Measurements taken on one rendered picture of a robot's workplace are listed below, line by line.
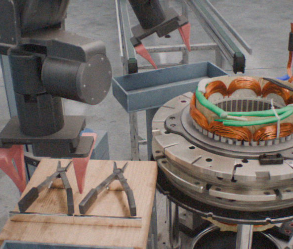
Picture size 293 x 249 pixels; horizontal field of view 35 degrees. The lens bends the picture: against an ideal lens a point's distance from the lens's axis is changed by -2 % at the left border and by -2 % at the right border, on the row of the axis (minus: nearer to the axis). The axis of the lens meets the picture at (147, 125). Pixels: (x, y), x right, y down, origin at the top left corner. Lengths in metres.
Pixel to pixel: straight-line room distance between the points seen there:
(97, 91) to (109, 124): 2.67
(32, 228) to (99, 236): 0.09
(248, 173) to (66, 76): 0.30
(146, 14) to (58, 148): 0.47
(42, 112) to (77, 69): 0.09
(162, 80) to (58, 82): 0.63
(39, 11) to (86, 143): 0.18
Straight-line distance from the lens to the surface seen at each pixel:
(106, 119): 3.27
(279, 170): 0.68
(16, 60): 0.56
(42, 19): 0.55
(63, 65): 0.52
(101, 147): 0.89
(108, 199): 0.67
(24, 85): 0.56
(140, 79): 1.10
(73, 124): 0.61
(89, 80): 0.51
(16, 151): 0.65
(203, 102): 0.73
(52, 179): 0.68
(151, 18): 0.98
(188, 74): 1.15
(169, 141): 0.74
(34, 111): 0.57
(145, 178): 0.71
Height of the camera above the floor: 1.46
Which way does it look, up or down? 28 degrees down
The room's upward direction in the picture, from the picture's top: 2 degrees counter-clockwise
